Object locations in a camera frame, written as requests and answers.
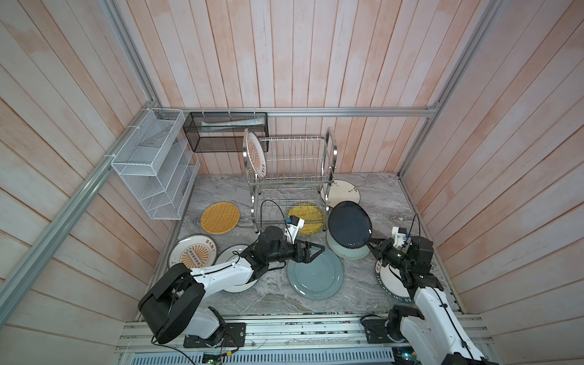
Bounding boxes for light green flower plate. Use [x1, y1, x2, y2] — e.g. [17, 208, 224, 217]
[326, 231, 370, 260]

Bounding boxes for aluminium front rail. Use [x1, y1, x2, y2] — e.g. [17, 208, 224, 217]
[114, 313, 494, 353]

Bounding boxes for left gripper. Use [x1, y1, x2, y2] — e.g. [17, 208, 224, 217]
[266, 237, 325, 263]

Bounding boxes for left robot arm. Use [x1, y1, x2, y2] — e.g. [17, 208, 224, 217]
[138, 224, 325, 347]

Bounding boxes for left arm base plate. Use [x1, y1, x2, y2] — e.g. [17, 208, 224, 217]
[183, 322, 246, 349]

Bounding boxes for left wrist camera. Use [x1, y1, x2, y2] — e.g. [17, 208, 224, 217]
[284, 215, 305, 244]

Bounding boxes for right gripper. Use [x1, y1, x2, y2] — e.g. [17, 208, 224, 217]
[364, 235, 411, 272]

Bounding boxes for black wire wall basket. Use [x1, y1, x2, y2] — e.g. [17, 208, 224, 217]
[182, 111, 269, 154]

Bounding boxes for orange woven bamboo plate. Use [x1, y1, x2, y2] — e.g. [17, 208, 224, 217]
[201, 202, 240, 234]

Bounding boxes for stainless steel dish rack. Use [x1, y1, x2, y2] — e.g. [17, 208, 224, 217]
[243, 128, 338, 231]

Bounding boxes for yellow green woven plate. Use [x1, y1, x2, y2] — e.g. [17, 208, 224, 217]
[287, 202, 325, 236]

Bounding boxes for dark navy plate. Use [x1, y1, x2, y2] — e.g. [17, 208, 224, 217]
[328, 201, 373, 249]

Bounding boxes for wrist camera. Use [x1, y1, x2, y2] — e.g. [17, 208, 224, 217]
[392, 227, 409, 249]
[284, 215, 305, 244]

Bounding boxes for white wire mesh shelf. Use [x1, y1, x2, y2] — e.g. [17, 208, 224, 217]
[112, 108, 200, 221]

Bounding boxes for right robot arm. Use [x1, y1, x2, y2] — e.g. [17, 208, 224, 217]
[364, 236, 492, 364]

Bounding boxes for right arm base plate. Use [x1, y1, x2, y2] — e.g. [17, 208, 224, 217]
[360, 316, 404, 344]

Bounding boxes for white plate orange sunburst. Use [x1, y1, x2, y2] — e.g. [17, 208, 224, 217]
[245, 130, 267, 179]

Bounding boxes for white plate dark lettered rim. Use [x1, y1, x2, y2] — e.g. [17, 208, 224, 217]
[375, 260, 414, 304]

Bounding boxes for grey blue round plate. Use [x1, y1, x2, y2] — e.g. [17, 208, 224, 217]
[287, 249, 344, 301]

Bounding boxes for white plate green clover outline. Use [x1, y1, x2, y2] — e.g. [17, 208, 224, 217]
[214, 244, 257, 294]

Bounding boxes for cream plate with red flowers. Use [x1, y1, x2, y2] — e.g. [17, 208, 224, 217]
[320, 179, 360, 208]

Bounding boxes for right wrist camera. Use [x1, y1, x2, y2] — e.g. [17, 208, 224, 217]
[392, 227, 409, 249]

